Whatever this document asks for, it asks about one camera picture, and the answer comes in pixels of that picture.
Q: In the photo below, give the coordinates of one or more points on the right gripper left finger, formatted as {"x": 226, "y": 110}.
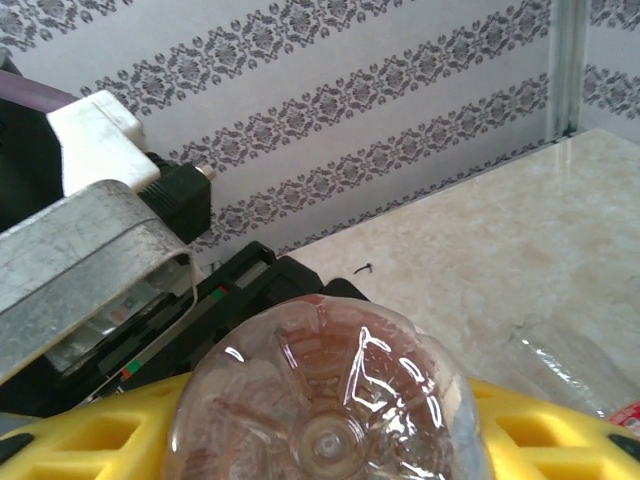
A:
{"x": 75, "y": 440}

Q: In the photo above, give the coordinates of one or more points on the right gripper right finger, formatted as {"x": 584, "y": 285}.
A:
{"x": 560, "y": 445}

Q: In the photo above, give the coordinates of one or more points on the clear bottle red label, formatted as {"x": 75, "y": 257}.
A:
{"x": 565, "y": 370}
{"x": 325, "y": 400}

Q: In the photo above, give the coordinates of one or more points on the small black scrap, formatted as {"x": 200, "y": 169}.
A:
{"x": 362, "y": 268}

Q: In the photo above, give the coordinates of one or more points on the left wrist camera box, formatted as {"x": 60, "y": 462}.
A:
{"x": 100, "y": 145}

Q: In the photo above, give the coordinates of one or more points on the aluminium corner post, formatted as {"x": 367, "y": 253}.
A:
{"x": 567, "y": 75}

